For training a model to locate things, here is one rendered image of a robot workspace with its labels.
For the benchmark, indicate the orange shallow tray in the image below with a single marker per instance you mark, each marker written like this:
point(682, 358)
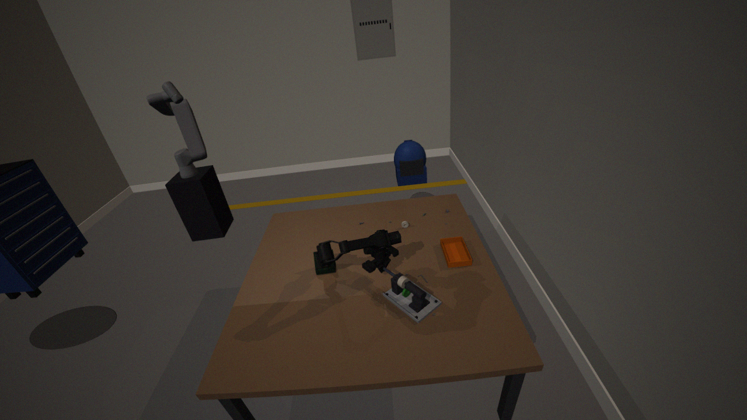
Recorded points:
point(455, 252)

